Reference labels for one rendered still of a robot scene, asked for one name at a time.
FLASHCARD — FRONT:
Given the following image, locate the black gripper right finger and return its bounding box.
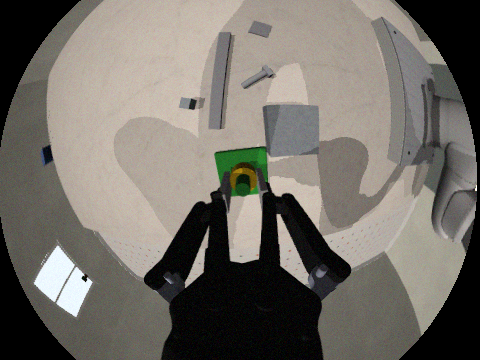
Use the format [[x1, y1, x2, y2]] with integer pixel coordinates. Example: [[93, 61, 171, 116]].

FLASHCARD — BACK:
[[255, 168, 351, 311]]

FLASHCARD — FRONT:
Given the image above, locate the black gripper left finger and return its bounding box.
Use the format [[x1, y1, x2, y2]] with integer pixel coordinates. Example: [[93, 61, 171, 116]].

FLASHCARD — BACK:
[[144, 171, 232, 312]]

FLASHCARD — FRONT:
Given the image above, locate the green round peg on flat base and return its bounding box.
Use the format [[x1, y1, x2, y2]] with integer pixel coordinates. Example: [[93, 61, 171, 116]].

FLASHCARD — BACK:
[[214, 146, 268, 197]]

